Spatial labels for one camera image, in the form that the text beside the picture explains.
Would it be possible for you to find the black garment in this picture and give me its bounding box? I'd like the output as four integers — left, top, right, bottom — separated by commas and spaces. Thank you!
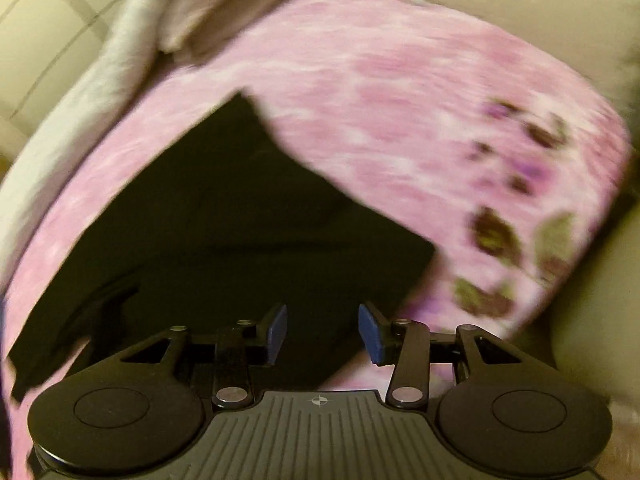
9, 94, 435, 401

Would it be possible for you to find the pink rose bed sheet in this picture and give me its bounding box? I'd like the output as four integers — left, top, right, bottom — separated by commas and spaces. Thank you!
0, 0, 633, 480

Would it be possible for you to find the white striped quilt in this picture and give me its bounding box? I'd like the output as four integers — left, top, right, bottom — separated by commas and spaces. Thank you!
1, 0, 279, 286

